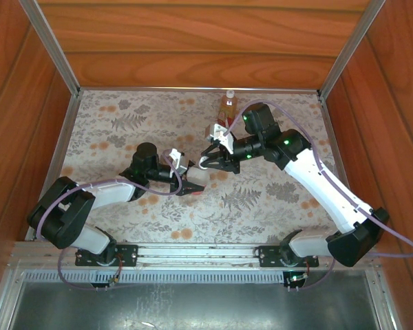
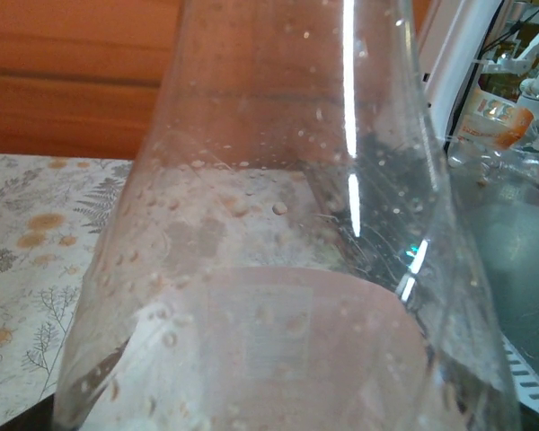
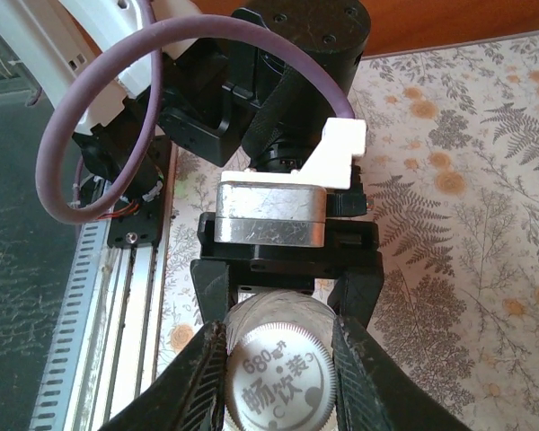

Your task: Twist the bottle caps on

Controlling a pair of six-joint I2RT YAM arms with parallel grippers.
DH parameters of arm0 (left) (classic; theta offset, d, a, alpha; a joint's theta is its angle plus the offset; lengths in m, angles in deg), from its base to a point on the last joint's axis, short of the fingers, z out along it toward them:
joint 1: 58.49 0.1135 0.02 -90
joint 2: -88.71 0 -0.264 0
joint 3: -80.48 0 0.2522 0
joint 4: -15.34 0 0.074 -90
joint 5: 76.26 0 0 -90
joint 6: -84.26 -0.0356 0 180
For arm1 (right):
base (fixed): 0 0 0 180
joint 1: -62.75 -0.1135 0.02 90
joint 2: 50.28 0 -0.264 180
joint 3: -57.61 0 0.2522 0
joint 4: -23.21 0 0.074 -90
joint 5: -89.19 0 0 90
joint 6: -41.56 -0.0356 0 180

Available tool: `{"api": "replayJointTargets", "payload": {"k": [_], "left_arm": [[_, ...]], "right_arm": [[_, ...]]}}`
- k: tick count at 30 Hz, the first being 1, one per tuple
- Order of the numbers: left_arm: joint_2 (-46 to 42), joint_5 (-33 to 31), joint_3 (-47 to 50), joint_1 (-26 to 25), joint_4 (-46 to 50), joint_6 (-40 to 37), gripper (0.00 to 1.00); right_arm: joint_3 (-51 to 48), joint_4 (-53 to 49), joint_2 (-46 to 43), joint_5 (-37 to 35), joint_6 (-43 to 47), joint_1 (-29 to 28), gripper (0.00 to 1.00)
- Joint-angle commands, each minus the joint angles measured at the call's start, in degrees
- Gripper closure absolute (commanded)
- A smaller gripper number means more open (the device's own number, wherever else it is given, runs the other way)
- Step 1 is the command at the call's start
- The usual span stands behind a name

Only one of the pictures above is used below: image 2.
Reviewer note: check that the grey metal sheet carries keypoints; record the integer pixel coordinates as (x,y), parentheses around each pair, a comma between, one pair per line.
(521,269)

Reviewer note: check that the clear plastic bottle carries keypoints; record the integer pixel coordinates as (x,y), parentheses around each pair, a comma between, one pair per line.
(512,164)

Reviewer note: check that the bottle with orange label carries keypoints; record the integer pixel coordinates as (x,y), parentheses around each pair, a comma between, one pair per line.
(498,121)

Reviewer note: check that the floral tablecloth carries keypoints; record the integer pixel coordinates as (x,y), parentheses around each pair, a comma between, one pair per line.
(31,251)

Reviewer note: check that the clear bottle red cola label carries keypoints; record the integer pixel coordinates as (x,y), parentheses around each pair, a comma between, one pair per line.
(274,224)

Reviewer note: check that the white background equipment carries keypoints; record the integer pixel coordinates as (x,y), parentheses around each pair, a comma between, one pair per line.
(536,54)

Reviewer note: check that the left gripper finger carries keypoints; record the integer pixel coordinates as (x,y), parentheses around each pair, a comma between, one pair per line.
(42,419)

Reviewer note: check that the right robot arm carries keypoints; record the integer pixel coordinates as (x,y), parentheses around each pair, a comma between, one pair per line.
(453,67)

